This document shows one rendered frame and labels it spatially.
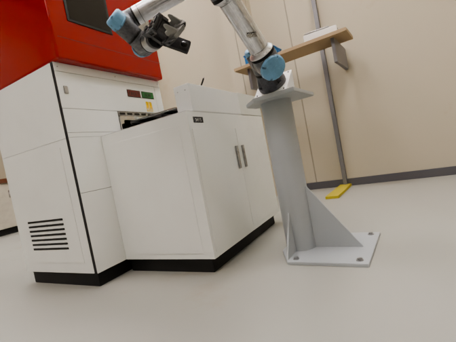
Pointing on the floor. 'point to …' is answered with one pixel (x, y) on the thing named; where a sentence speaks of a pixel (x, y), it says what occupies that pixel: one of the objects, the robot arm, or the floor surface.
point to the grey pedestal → (270, 121)
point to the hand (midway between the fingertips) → (184, 26)
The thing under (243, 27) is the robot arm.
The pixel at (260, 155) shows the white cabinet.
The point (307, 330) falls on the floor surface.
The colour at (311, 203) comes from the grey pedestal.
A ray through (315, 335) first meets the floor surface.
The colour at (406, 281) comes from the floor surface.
